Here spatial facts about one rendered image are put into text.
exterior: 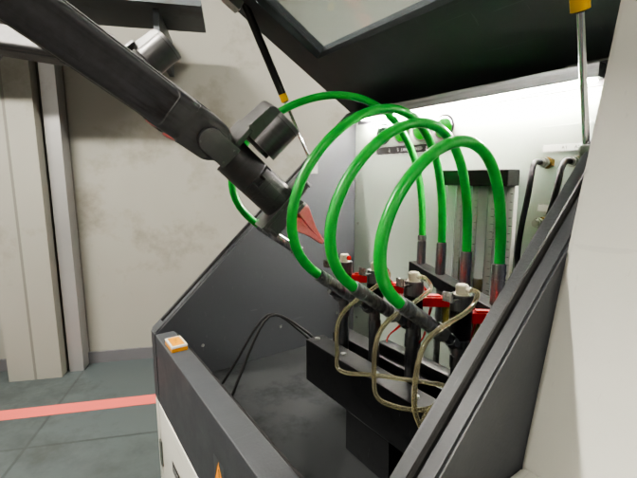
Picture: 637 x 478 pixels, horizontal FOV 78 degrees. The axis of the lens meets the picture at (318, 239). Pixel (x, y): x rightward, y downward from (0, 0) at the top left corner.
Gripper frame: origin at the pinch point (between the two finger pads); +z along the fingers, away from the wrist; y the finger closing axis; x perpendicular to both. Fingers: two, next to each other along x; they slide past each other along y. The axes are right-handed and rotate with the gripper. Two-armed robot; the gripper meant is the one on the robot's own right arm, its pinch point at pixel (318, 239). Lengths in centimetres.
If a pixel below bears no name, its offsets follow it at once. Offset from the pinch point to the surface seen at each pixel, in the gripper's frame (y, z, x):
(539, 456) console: -4.9, 20.1, -35.3
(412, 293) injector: 1.7, 10.2, -15.5
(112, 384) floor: -132, 34, 196
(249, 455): -26.8, 4.1, -19.2
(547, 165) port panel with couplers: 33.2, 17.2, -12.2
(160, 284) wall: -72, 20, 228
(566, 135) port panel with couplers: 38.3, 15.6, -13.2
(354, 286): -3.4, 1.0, -18.0
